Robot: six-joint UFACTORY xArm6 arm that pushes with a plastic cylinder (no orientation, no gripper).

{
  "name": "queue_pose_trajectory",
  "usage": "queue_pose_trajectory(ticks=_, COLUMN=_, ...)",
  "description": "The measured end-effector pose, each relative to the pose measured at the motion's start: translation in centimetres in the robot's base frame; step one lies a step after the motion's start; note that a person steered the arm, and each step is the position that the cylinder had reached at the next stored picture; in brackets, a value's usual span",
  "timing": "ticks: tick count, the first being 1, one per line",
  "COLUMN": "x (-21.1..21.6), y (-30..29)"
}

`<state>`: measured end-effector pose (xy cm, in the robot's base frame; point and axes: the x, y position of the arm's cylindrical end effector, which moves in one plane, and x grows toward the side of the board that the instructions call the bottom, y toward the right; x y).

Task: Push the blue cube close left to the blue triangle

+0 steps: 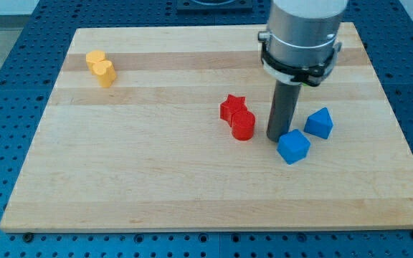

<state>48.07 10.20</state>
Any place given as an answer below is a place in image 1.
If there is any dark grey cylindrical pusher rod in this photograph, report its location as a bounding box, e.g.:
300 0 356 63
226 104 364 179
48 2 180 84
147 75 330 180
267 81 302 143

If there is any yellow hexagon block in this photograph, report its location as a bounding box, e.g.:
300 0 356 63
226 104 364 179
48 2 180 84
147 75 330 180
85 49 106 75

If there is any yellow heart block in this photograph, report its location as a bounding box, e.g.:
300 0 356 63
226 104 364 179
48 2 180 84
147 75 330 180
92 60 117 88

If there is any red star block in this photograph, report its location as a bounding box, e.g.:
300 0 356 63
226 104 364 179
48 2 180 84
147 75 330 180
219 94 247 126

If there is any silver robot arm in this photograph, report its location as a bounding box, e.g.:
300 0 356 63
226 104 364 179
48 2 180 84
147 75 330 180
257 0 348 142

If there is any blue triangle block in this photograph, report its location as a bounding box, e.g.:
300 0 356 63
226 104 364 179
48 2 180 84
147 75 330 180
303 107 333 139

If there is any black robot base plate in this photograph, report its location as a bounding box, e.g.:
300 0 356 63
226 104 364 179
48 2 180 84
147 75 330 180
176 0 253 12

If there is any wooden board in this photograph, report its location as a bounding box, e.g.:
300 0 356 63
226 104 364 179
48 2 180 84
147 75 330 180
0 22 413 233

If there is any red cylinder block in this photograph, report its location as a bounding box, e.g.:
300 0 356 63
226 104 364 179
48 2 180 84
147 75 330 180
232 110 255 140

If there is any blue cube block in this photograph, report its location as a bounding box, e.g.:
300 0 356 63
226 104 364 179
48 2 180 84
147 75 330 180
277 129 311 165

